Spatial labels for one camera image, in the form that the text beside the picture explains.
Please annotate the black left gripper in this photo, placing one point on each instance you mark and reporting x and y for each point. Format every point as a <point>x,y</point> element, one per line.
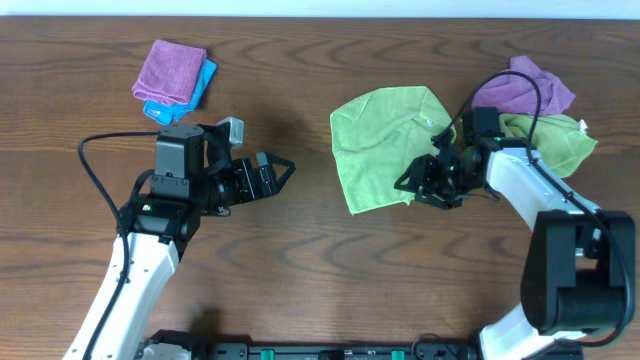
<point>250,191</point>

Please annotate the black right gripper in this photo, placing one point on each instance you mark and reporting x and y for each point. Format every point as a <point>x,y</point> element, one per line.
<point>420,177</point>

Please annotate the green microfiber cloth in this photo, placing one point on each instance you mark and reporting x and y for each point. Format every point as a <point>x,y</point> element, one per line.
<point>376,136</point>

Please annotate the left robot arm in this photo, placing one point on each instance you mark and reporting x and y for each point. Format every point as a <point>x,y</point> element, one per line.
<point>194,177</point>

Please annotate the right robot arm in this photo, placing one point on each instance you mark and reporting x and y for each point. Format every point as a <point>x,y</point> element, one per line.
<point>577,287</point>

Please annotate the folded blue cloth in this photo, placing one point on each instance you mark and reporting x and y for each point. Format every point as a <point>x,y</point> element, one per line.
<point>166,115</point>

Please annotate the crumpled purple cloth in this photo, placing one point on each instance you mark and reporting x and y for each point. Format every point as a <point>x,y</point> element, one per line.
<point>514,94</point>

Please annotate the folded purple cloth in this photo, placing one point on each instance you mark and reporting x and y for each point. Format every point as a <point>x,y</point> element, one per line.
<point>169,73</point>

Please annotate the crumpled green cloth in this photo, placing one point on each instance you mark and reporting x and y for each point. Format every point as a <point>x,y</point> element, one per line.
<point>562,143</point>

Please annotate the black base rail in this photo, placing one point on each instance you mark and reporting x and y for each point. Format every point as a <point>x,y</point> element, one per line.
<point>360,352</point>

